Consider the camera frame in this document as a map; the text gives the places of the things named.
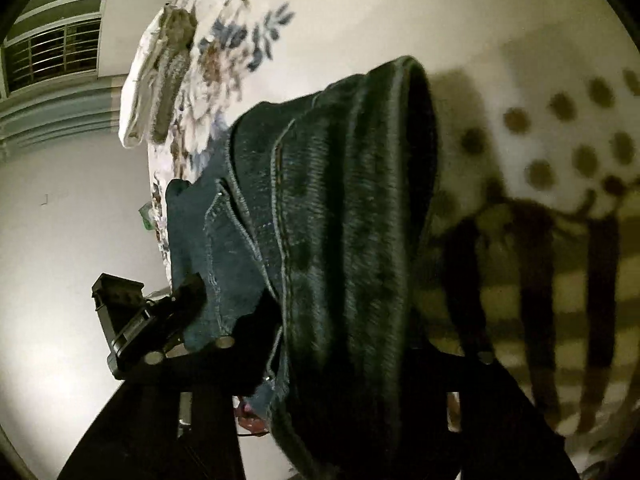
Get barred window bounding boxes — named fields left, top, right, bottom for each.
left=0, top=0, right=115, bottom=98

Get floral bed sheet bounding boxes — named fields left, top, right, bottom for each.
left=120, top=0, right=640, bottom=480

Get folded white pants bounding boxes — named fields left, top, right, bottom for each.
left=118, top=7, right=171, bottom=148

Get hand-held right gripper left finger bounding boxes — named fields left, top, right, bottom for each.
left=57, top=305, right=283, bottom=480

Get folded grey pants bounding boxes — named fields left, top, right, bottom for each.
left=150, top=6, right=197, bottom=143

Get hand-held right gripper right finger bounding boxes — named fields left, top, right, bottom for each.
left=415, top=345, right=581, bottom=480

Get grey-green striped curtain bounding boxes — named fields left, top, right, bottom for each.
left=0, top=75, right=126, bottom=161

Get dark blue jeans pants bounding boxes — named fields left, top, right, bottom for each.
left=165, top=55, right=451, bottom=480

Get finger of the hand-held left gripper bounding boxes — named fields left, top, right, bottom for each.
left=91, top=273, right=153, bottom=380
left=150, top=273, right=205, bottom=353

